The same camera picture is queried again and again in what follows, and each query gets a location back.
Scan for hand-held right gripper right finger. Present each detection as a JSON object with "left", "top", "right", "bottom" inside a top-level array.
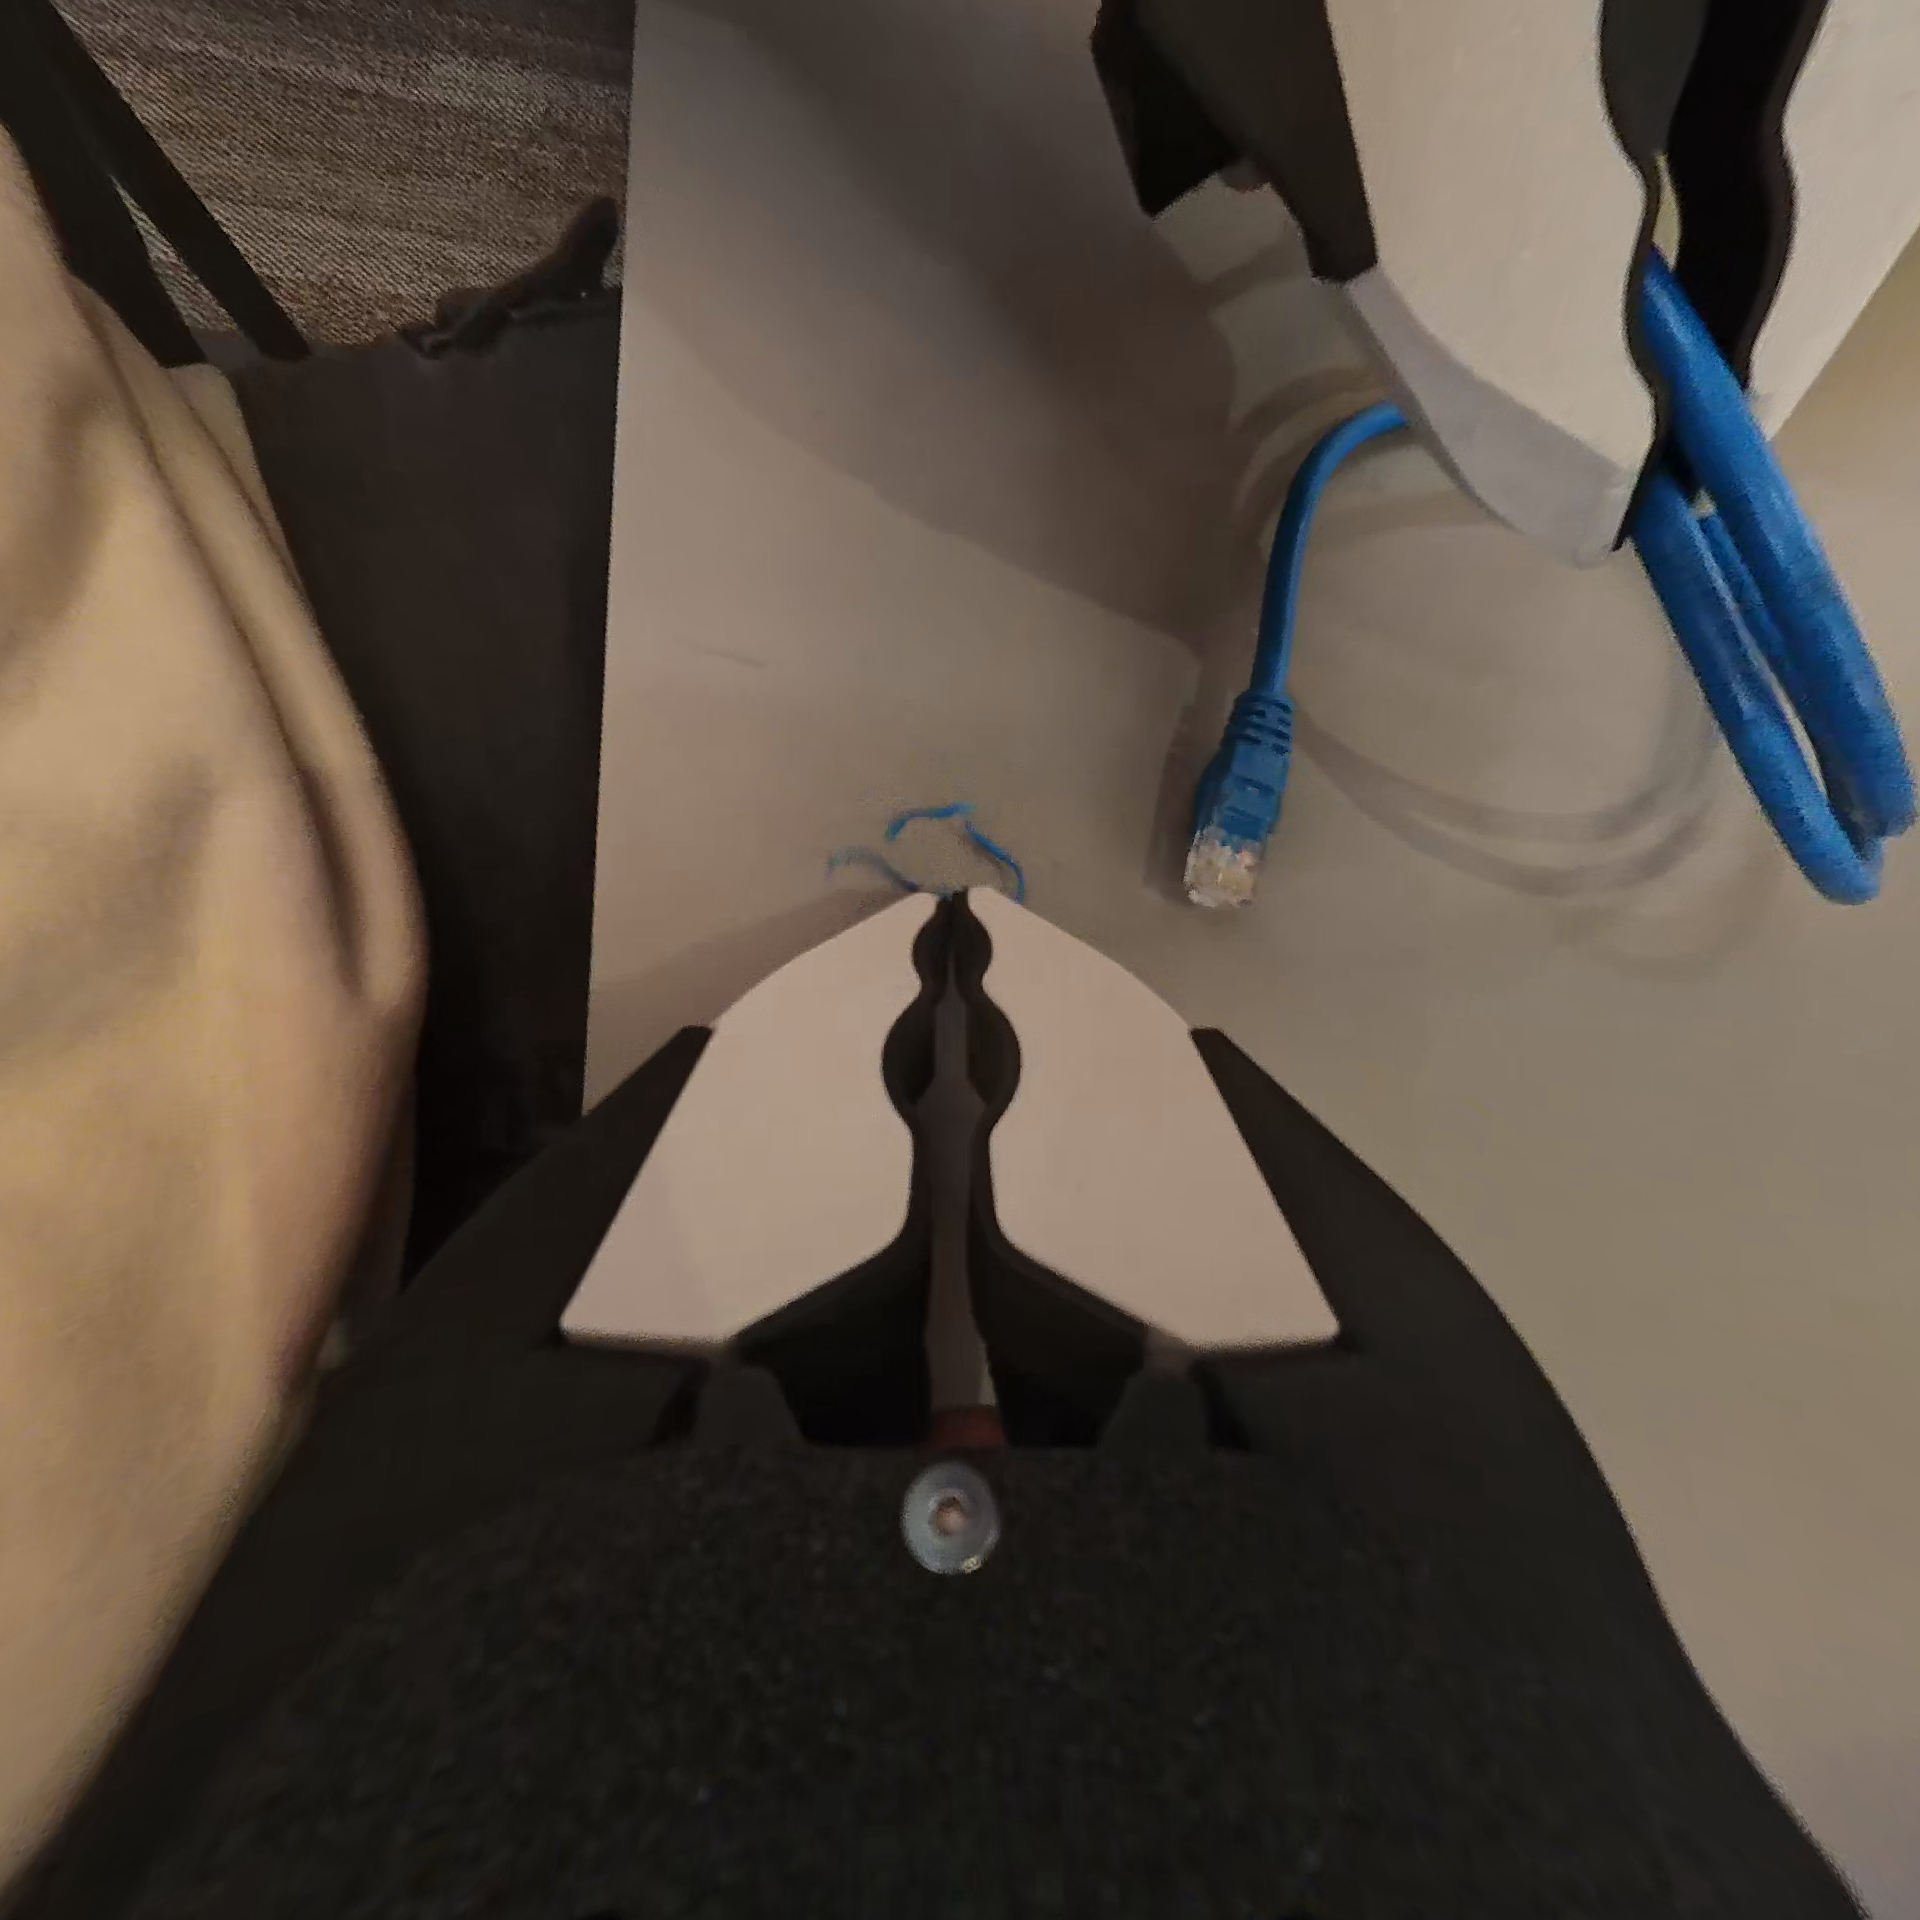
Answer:
[{"left": 949, "top": 883, "right": 1344, "bottom": 1448}]

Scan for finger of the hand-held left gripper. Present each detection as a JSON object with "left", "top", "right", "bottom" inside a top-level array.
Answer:
[
  {"left": 1624, "top": 0, "right": 1920, "bottom": 443},
  {"left": 1320, "top": 0, "right": 1700, "bottom": 568}
]

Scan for black trousers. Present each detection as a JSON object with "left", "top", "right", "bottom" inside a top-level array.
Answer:
[{"left": 224, "top": 193, "right": 631, "bottom": 1307}]

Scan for blue twist tie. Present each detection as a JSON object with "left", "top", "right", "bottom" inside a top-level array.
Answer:
[{"left": 825, "top": 797, "right": 1033, "bottom": 905}]

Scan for blue ethernet cable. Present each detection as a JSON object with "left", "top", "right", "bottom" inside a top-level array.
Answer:
[{"left": 1178, "top": 243, "right": 1920, "bottom": 914}]

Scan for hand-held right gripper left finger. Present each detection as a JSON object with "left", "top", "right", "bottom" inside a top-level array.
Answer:
[{"left": 555, "top": 891, "right": 962, "bottom": 1448}]

